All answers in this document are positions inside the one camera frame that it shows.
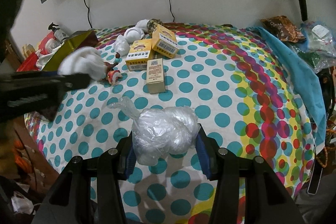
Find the clear plastic bag bundle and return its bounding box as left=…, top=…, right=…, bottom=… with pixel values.
left=108, top=97, right=200, bottom=166

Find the white sock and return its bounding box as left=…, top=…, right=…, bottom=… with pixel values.
left=135, top=19, right=149, bottom=32
left=58, top=47, right=107, bottom=81

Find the gold tin box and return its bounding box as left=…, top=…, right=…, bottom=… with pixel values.
left=41, top=30, right=98, bottom=72

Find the small red white toy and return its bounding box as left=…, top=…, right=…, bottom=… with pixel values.
left=106, top=70, right=123, bottom=86

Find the beige carton box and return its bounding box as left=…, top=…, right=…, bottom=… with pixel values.
left=146, top=58, right=166, bottom=94

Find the yellow box with car picture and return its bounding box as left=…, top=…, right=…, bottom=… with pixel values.
left=125, top=39, right=154, bottom=71

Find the red gift bag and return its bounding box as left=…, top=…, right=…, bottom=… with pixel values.
left=17, top=52, right=39, bottom=72

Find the polka dot bed sheet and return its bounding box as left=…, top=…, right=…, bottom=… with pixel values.
left=25, top=24, right=326, bottom=223

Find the white sock ball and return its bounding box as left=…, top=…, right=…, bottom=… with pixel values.
left=123, top=27, right=145, bottom=44

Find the teal blue towel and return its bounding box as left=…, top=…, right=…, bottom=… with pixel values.
left=246, top=27, right=327, bottom=153

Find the brown snack bag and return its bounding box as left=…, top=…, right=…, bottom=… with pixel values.
left=260, top=15, right=305, bottom=43

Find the clear plastic bag right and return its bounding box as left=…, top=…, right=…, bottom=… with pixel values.
left=301, top=22, right=335, bottom=57

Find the woven rope ball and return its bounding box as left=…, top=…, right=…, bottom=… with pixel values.
left=146, top=19, right=164, bottom=35

